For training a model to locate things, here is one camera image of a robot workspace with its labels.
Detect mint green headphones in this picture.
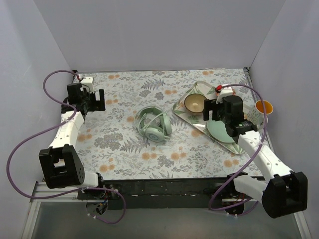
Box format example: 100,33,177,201
134,106,172,142

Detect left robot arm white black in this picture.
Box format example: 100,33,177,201
39,77,106,199

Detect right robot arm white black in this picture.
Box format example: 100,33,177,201
203,95,308,218

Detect tan ceramic bowl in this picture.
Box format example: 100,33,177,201
184,94,207,114

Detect floral serving tray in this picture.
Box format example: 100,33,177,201
172,81,245,155

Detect mint green plate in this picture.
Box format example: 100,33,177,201
206,120,234,143

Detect white mug orange inside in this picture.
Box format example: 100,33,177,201
246,100,274,129

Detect floral table mat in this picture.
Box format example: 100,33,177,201
76,69,261,180

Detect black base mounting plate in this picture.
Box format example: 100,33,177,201
77,177,252,211

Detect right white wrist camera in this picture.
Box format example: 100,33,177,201
215,85,236,104

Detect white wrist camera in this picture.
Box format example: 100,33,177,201
80,77,95,93
215,85,236,104

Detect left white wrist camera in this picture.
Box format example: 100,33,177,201
80,77,95,93

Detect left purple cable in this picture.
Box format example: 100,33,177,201
6,70,127,225

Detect aluminium frame rail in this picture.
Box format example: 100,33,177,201
20,181,80,239

